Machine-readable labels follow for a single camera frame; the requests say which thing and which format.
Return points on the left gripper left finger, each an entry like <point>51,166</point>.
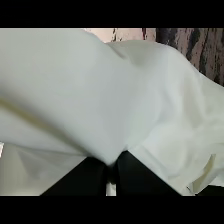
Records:
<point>83,180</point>

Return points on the white long-sleeved shirt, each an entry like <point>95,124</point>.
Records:
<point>100,100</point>

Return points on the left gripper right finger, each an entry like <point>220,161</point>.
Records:
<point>140,178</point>

